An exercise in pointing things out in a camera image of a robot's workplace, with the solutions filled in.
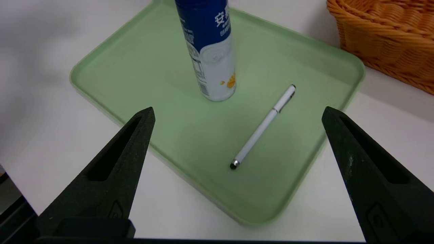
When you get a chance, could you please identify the orange wicker basket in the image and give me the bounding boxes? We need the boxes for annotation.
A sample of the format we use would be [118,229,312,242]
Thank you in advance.
[326,0,434,95]

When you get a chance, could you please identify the blue-capped spray can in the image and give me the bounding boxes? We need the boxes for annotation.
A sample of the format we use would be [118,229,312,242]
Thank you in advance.
[175,0,237,102]

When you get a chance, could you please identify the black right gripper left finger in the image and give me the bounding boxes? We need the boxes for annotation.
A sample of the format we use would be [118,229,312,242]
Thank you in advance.
[37,107,156,238]

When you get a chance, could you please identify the light green plastic tray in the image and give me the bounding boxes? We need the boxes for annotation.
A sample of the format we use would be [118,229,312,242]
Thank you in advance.
[70,0,366,227]

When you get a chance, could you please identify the white stylus pen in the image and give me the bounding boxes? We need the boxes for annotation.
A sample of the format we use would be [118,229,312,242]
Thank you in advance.
[230,84,297,170]

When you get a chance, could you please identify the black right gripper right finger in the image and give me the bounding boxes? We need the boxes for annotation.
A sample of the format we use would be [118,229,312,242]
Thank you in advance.
[321,106,434,244]

